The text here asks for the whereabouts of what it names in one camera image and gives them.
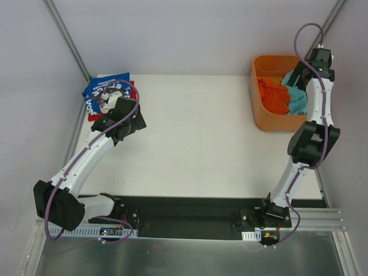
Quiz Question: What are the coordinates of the left grey cable duct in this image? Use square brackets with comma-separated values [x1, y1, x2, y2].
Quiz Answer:
[62, 226, 138, 239]

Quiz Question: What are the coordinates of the orange t shirt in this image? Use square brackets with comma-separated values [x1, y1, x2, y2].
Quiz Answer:
[257, 78, 290, 115]

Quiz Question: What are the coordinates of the orange plastic bin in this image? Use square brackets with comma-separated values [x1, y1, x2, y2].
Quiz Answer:
[249, 55, 306, 132]

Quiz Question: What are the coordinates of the grey cable duct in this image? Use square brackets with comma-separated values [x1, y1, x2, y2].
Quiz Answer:
[241, 231, 262, 242]
[62, 226, 138, 239]

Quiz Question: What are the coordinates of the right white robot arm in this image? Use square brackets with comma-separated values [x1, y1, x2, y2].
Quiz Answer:
[259, 47, 340, 227]

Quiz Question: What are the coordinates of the red folded t shirt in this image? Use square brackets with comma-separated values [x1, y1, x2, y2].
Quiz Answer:
[82, 80, 136, 121]

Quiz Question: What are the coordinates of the aluminium frame rail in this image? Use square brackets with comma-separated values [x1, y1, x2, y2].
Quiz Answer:
[296, 208, 348, 232]

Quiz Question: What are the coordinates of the teal t shirt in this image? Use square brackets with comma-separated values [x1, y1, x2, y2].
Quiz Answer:
[281, 71, 308, 115]

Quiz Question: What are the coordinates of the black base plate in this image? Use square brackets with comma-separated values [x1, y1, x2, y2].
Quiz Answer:
[77, 195, 328, 241]

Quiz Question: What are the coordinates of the right grey cable duct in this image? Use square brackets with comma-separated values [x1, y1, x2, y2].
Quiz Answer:
[241, 231, 262, 242]

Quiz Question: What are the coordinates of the blue graphic folded t shirt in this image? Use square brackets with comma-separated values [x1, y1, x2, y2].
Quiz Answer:
[82, 72, 136, 117]

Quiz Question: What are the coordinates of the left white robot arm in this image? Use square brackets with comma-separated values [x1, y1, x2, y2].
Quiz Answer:
[33, 97, 147, 231]

